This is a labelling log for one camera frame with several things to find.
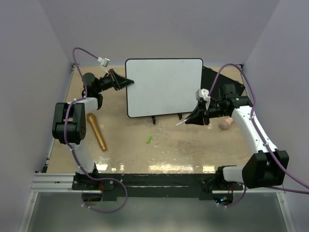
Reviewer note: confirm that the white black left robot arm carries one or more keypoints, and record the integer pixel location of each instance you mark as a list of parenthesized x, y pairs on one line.
[(69, 126)]

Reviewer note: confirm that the black wire whiteboard stand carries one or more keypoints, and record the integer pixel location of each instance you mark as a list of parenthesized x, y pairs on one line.
[(159, 118)]

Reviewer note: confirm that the white whiteboard black frame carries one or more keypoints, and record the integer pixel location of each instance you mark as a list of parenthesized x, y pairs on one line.
[(162, 86)]

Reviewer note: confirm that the gold toy microphone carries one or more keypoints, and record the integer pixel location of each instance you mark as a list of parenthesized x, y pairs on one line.
[(92, 120)]

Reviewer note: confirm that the white green whiteboard marker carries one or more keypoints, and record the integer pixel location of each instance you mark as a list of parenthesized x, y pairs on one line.
[(181, 122)]

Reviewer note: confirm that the green marker cap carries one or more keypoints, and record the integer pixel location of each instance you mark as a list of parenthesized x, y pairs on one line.
[(148, 139)]

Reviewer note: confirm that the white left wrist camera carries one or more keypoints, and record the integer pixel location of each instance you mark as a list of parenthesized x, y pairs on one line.
[(104, 62)]

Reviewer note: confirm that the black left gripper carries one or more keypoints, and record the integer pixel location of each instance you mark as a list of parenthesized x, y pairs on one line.
[(118, 81)]

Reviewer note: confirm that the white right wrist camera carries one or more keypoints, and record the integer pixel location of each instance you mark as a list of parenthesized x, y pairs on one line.
[(203, 95)]

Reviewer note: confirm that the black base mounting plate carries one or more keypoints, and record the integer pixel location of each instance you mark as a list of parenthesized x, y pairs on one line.
[(113, 186)]

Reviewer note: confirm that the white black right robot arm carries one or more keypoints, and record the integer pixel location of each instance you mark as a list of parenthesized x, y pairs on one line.
[(266, 166)]

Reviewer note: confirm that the pink beige cylinder toy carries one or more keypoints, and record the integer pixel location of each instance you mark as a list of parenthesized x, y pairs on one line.
[(225, 123)]

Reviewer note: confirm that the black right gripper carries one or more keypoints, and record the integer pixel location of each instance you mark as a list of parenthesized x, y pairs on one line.
[(197, 116)]

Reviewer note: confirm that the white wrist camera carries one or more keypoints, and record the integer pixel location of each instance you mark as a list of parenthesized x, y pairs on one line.
[(203, 95), (104, 62)]

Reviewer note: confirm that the black ribbed board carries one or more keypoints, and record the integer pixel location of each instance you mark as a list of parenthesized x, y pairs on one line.
[(207, 78)]

